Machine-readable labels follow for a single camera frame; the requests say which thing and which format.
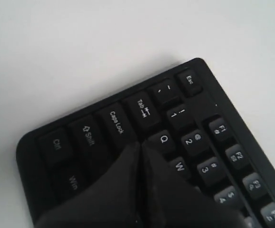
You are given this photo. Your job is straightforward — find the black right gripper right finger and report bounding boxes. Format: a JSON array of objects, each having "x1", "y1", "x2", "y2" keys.
[{"x1": 141, "y1": 141, "x2": 247, "y2": 228}]

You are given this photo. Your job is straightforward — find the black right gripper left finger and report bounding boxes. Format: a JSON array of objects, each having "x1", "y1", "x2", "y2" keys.
[{"x1": 35, "y1": 142, "x2": 142, "y2": 228}]

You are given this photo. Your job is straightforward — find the black acer keyboard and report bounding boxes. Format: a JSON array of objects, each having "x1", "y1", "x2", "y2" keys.
[{"x1": 16, "y1": 58, "x2": 275, "y2": 228}]

